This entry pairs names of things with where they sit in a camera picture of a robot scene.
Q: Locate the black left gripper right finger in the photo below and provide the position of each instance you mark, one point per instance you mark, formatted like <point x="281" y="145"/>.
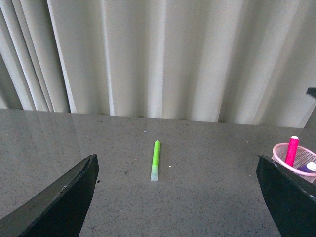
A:
<point x="290" y="199"/>

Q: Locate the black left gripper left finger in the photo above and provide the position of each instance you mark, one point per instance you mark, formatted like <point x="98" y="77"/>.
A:
<point x="60" y="209"/>

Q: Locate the purple highlighter pen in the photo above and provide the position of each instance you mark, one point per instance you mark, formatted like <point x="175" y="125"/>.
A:
<point x="308" y="168"/>

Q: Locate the pink highlighter pen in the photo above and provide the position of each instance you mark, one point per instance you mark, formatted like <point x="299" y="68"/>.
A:
<point x="292" y="150"/>

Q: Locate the pink mesh cup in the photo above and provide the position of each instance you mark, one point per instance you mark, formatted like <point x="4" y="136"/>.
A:
<point x="302" y="158"/>

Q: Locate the green highlighter pen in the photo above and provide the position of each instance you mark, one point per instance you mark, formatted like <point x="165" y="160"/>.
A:
<point x="155" y="161"/>

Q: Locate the dark object at right edge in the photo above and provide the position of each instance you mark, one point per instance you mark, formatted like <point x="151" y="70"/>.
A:
<point x="311" y="91"/>

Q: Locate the white pleated curtain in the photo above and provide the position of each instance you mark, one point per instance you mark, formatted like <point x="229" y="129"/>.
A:
<point x="231" y="61"/>

